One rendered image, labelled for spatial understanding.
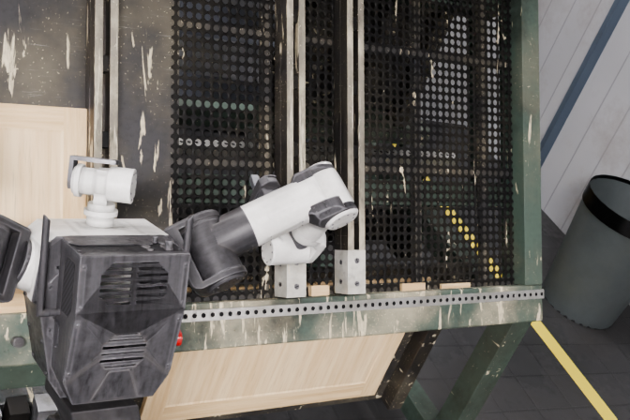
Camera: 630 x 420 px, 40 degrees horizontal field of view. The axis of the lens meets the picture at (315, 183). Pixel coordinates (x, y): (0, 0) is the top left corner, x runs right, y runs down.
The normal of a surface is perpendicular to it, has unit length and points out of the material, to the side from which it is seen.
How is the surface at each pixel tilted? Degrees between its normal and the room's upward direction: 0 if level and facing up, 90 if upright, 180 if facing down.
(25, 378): 90
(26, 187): 53
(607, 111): 90
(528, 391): 0
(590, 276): 95
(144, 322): 83
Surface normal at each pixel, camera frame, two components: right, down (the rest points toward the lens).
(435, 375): 0.32, -0.82
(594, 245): -0.74, 0.19
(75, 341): 0.46, 0.44
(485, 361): -0.85, -0.02
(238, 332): 0.53, -0.04
